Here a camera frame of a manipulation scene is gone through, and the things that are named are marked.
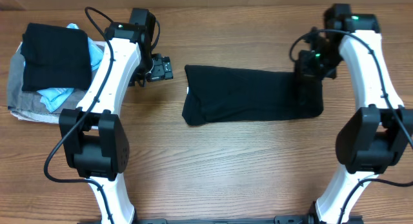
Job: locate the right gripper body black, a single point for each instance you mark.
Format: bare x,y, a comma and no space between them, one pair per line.
322,62

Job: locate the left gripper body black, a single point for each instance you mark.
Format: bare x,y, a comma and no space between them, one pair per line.
153,68

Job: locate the black t-shirt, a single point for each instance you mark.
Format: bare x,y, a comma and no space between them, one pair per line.
219,94

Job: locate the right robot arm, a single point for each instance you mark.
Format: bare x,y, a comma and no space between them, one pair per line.
376,136

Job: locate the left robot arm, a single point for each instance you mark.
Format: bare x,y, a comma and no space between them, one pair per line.
93,137

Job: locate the folded black garment on pile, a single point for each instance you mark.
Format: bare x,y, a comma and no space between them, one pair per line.
56,57

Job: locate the folded white mesh garment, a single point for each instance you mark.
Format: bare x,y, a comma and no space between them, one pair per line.
36,117

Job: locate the folded grey trousers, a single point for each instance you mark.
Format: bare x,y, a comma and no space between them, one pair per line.
46,101

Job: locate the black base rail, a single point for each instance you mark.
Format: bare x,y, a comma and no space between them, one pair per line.
275,220

